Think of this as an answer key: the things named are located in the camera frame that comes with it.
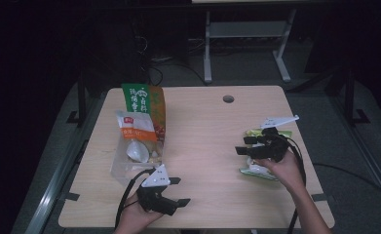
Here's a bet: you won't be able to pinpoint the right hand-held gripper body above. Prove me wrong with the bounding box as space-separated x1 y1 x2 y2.
251 114 300 164

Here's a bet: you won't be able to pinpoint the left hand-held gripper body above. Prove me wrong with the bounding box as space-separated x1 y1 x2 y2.
136 164 179 216

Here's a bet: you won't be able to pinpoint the light green snack packet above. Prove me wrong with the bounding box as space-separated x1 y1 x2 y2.
238 128 293 182

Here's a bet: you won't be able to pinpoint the clear plastic container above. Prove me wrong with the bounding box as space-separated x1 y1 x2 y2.
109 116 168 187

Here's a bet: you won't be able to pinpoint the white and orange snack packet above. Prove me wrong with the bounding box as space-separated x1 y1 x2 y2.
115 109 159 164

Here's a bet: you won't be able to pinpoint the large green and red snack packet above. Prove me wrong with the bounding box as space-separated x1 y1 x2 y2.
121 83 167 142

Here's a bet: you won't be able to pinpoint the person's right hand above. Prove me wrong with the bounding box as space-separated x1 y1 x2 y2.
264 150 306 193

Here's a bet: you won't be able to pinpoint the person's left hand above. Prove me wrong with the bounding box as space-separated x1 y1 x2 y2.
114 193 164 234

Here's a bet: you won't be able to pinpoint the black tape piece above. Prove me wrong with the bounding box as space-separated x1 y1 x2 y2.
310 192 327 203
63 191 81 202

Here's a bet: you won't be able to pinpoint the black metal stand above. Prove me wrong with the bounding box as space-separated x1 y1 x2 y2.
339 67 371 127
66 73 89 128

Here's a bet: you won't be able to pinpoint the left hand-held gripper black cable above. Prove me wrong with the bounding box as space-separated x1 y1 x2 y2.
114 168 157 229

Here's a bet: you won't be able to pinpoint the hand-held gripper black cable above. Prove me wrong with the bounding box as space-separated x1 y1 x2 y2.
275 132 381 234
114 168 157 229

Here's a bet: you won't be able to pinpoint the right hand-held gripper black cable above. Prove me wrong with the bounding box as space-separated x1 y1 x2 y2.
275 132 381 234

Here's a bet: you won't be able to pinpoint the aluminium rail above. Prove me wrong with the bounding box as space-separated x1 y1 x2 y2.
326 96 381 211
24 97 98 234

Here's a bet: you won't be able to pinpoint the white metal frame stand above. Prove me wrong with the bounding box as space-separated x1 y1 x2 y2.
203 8 298 84

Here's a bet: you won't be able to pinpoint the black floor cables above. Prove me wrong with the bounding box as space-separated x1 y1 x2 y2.
138 34 210 88

